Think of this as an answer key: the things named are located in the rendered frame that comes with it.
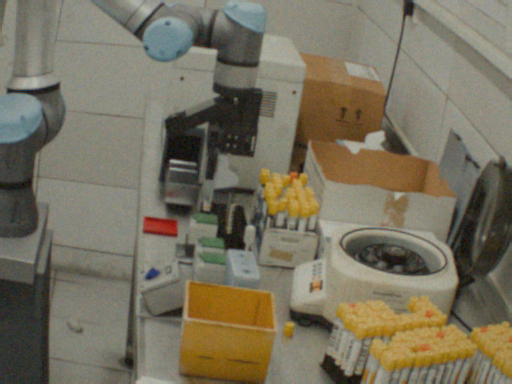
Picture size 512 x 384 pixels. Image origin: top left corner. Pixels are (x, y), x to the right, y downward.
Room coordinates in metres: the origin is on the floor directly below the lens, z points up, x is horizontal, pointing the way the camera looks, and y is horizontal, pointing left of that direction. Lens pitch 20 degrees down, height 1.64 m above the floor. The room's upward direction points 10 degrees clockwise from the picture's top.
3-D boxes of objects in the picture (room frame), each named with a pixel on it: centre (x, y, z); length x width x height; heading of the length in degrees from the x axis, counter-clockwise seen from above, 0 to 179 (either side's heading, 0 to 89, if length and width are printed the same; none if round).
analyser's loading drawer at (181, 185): (2.04, 0.16, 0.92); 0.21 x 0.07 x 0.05; 8
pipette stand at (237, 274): (1.52, 0.00, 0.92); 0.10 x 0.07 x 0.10; 10
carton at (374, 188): (2.00, -0.24, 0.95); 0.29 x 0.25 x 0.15; 98
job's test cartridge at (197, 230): (1.74, 0.08, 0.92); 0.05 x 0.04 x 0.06; 97
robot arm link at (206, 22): (1.73, 0.17, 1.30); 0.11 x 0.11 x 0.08; 86
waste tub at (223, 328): (1.36, 0.01, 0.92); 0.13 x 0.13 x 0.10; 5
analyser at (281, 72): (2.25, 0.09, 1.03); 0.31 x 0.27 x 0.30; 8
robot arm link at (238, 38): (1.74, 0.07, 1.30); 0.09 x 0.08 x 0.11; 86
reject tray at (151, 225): (1.84, 0.17, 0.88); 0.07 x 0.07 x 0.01; 8
